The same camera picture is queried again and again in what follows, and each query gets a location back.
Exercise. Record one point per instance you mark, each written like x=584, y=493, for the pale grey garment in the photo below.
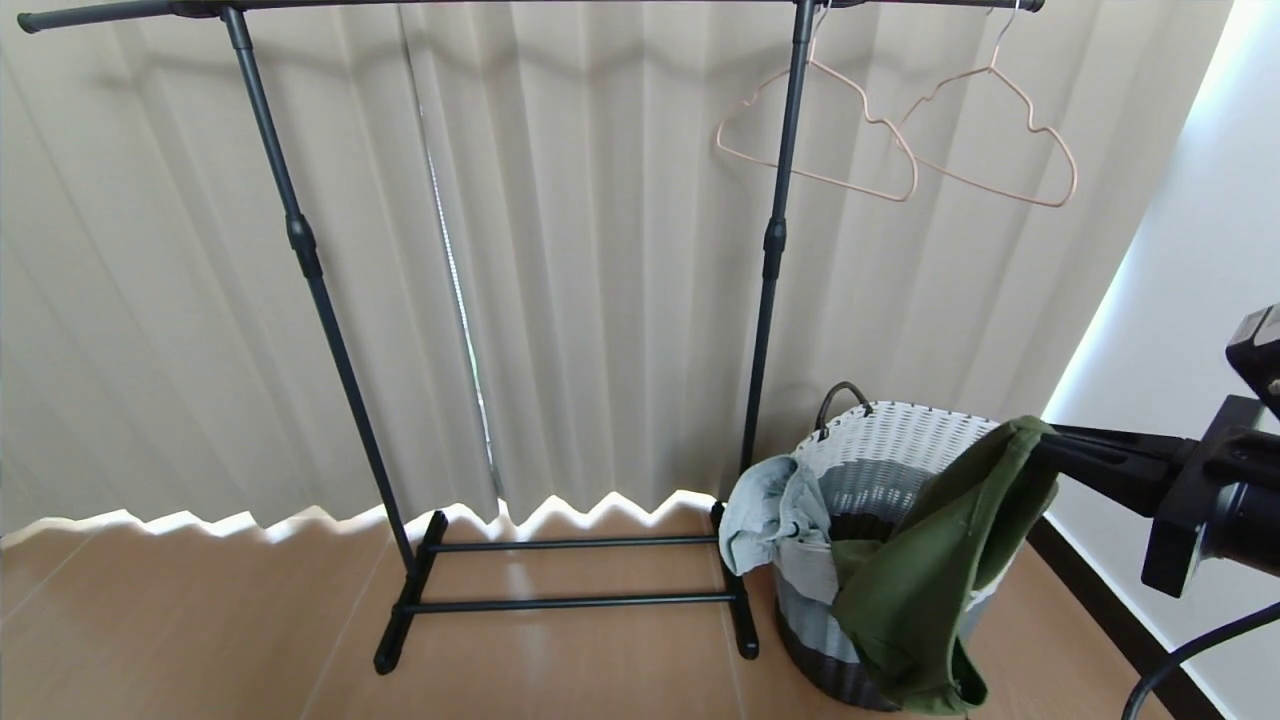
x=765, y=505

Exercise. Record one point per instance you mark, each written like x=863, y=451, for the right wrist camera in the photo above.
x=1258, y=350

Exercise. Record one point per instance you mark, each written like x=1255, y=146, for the black clothes rack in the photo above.
x=318, y=290

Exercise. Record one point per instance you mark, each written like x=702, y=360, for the green shirt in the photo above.
x=920, y=590

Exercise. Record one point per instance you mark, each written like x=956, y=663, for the pink clothes hanger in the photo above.
x=1050, y=132
x=893, y=136

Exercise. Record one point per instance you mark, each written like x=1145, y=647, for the white laundry basket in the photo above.
x=880, y=450

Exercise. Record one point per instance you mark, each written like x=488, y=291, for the beige curtain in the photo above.
x=600, y=250

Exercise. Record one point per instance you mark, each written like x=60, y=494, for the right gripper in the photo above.
x=1190, y=520

